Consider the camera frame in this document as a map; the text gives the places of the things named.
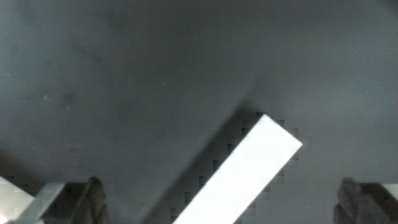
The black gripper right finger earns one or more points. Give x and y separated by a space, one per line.
367 203

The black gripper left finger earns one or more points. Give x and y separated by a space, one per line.
86 203

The white square tabletop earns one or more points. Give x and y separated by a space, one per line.
244 175

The white fence wall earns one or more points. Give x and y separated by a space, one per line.
22 206

